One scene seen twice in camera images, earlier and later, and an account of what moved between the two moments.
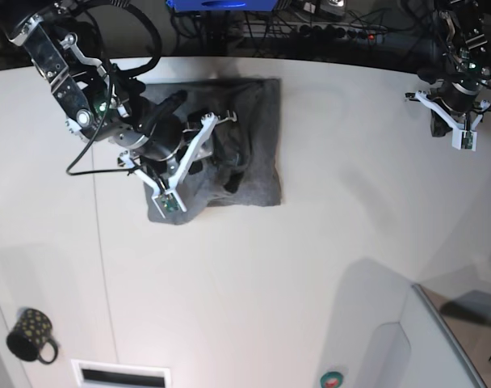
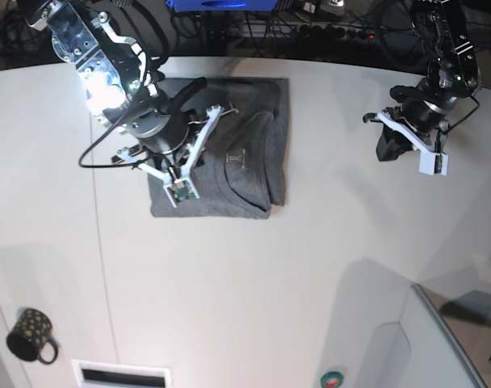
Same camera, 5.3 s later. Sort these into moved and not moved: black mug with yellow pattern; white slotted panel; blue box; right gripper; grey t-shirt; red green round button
Moved: right gripper; grey t-shirt
Not moved: black mug with yellow pattern; blue box; white slotted panel; red green round button
